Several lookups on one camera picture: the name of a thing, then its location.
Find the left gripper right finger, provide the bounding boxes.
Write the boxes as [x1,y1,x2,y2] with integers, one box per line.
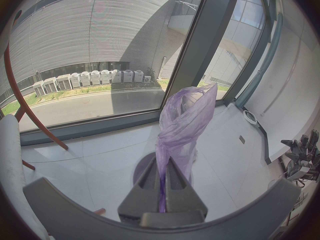
[165,156,208,216]

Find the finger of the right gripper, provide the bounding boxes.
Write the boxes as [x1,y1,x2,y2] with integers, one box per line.
[285,152,301,163]
[281,139,299,148]

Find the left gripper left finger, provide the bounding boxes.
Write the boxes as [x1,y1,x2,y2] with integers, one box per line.
[117,156,161,225]

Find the purple plastic bag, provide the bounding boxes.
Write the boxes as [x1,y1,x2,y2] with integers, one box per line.
[155,82,218,213]

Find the white trash bin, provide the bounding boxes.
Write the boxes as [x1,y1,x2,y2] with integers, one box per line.
[132,152,193,187]

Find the white chair wooden legs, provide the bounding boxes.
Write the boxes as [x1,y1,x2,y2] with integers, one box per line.
[0,9,107,240]

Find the window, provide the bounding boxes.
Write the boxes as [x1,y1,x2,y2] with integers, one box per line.
[0,0,275,147]

